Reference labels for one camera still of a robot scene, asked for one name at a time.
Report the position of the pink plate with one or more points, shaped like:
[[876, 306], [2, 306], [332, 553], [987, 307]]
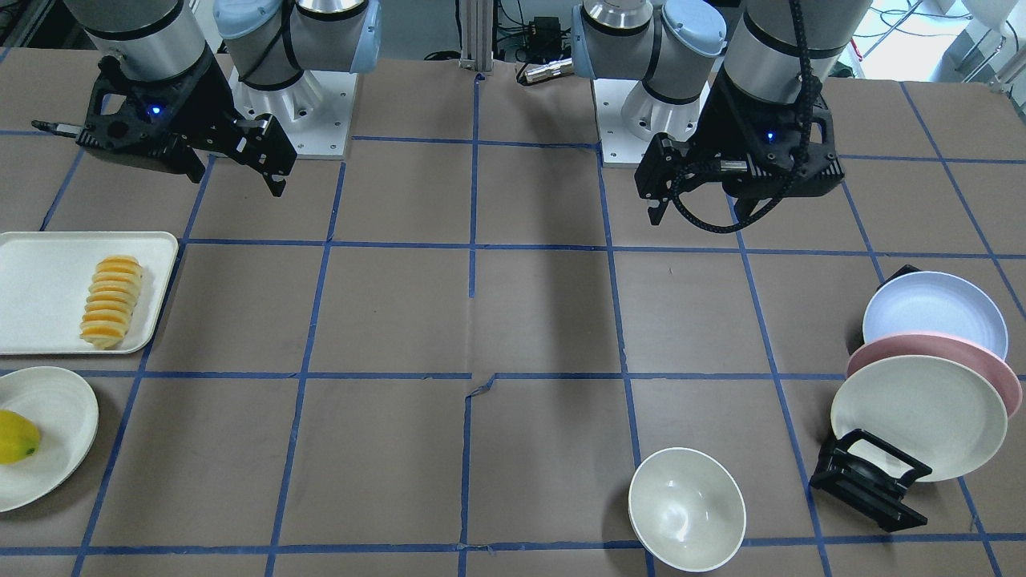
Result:
[[995, 370]]

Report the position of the aluminium frame post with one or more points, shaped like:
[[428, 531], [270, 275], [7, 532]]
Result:
[[476, 35]]

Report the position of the silver cylindrical connector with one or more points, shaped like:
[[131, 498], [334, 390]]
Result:
[[529, 77]]

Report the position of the blue plate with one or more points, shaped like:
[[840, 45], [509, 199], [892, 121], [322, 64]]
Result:
[[938, 302]]

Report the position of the cream plate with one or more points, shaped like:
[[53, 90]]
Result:
[[940, 413]]

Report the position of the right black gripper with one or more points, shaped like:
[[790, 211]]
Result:
[[203, 99]]

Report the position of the white bowl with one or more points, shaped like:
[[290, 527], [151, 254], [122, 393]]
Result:
[[687, 510]]

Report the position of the yellow lemon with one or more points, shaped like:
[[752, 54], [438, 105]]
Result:
[[20, 437]]

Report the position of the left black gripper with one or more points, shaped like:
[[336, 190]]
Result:
[[724, 120]]

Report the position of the white round plate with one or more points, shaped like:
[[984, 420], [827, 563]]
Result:
[[63, 406]]

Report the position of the sliced yellow bread loaf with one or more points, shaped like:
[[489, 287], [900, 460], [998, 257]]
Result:
[[114, 291]]

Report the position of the black plate rack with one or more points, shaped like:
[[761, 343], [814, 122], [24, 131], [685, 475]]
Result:
[[866, 487]]

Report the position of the white rectangular tray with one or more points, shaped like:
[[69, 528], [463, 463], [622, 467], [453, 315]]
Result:
[[44, 288]]

